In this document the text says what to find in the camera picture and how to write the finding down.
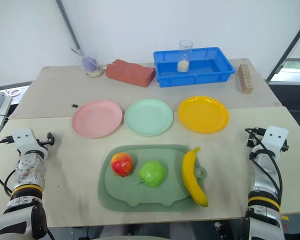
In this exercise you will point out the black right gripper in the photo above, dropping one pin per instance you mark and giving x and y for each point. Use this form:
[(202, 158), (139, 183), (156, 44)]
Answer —
[(253, 140)]

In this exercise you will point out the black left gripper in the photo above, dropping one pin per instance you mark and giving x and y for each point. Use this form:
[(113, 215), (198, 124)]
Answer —
[(49, 140)]

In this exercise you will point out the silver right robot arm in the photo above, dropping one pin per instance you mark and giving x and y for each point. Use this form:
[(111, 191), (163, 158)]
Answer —
[(262, 185)]

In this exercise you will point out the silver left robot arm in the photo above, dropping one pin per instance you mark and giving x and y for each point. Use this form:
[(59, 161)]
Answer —
[(27, 170)]

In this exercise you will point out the pink plastic plate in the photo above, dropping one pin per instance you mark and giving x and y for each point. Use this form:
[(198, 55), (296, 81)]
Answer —
[(97, 118)]

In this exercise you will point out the yellow plastic plate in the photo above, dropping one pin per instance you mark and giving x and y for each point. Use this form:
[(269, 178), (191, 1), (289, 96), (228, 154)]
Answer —
[(203, 114)]

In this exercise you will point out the mint green plastic plate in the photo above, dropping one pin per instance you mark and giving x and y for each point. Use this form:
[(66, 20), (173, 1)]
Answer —
[(148, 117)]

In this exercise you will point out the wooden block with holes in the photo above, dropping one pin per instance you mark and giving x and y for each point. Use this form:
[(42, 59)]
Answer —
[(245, 78)]

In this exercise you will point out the yellow banana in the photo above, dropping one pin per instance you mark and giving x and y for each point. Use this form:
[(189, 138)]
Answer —
[(191, 175)]

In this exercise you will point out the red apple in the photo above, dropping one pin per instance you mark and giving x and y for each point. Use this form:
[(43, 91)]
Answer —
[(122, 164)]

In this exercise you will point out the clear beaker with purple scoop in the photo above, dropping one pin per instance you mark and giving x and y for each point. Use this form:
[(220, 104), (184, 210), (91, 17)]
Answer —
[(90, 65)]

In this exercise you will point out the blue plastic bin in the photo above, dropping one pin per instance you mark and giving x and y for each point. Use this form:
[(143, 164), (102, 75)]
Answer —
[(193, 72)]

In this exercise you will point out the black tent pole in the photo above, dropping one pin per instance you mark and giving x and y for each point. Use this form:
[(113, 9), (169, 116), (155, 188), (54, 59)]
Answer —
[(288, 47)]

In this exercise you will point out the red brick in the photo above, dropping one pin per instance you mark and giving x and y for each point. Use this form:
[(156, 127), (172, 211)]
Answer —
[(130, 73)]

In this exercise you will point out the green apple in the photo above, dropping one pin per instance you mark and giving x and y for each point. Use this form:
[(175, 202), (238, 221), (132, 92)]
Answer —
[(152, 173)]

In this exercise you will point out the tall clear glass beaker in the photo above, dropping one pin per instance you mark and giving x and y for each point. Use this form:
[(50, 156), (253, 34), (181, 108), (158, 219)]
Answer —
[(184, 57)]

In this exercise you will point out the green cutting board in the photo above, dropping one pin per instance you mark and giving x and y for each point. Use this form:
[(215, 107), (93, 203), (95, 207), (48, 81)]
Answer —
[(150, 192)]

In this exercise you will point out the grey metal pole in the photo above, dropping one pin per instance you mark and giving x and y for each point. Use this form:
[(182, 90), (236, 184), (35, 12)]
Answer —
[(69, 27)]

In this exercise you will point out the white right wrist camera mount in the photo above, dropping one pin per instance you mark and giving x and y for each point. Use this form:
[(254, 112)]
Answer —
[(275, 138)]

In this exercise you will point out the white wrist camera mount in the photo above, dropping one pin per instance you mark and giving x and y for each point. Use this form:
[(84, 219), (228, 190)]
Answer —
[(23, 140), (275, 138)]

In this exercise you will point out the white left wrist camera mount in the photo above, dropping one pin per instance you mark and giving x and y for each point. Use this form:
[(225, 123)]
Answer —
[(23, 140)]

